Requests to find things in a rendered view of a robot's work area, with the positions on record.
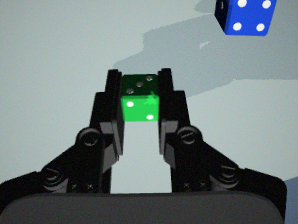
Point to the green die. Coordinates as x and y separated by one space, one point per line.
140 97

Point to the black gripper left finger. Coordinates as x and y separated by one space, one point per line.
80 167

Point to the blue die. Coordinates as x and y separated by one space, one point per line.
245 17

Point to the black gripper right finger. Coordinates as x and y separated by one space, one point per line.
194 163

